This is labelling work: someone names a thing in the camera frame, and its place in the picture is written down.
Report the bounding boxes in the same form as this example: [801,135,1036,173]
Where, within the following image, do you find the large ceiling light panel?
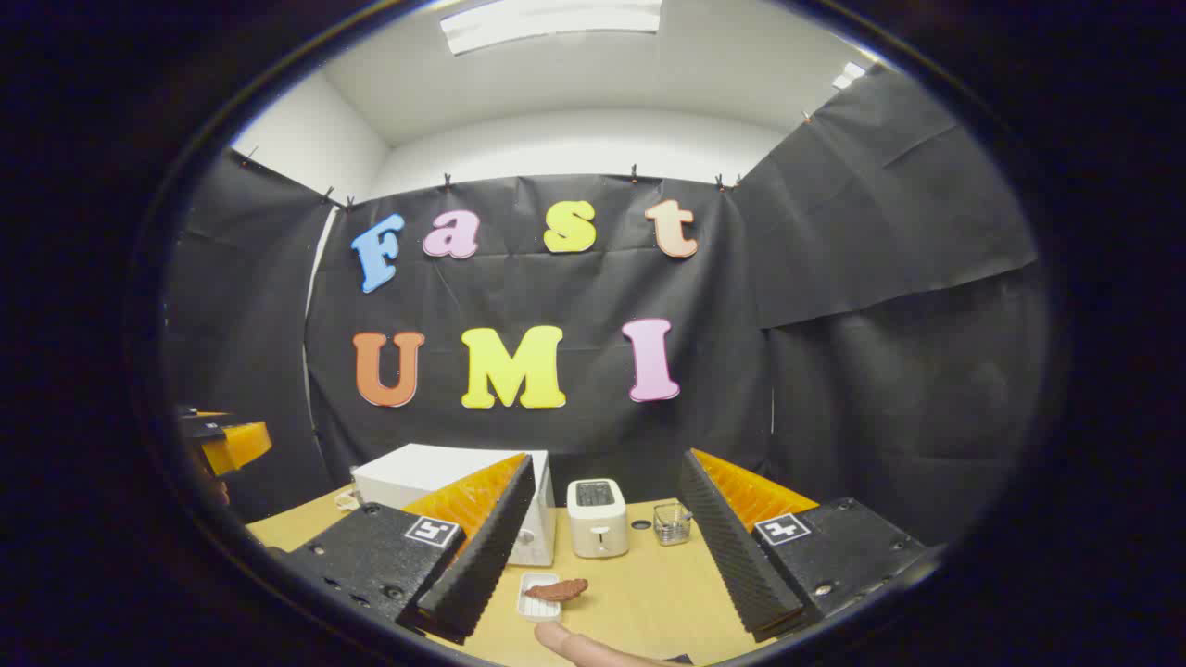
[440,0,663,55]

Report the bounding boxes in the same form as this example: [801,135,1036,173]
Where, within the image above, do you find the white toaster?
[567,479,629,559]

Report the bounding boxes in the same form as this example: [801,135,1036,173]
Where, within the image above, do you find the brown meat patty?
[524,578,589,603]

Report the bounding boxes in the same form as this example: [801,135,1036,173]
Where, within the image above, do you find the white rectangular dish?
[516,572,563,620]

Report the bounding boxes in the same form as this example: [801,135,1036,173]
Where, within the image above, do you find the white microwave oven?
[350,443,557,568]

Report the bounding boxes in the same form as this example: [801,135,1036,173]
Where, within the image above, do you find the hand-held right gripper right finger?
[675,448,930,642]

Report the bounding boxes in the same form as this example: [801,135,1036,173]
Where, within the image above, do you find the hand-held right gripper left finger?
[267,452,536,645]

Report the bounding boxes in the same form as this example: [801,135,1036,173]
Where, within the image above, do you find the wire mesh utensil basket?
[653,501,693,546]

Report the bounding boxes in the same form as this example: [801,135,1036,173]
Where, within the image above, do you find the black backdrop cloth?
[165,65,1053,547]

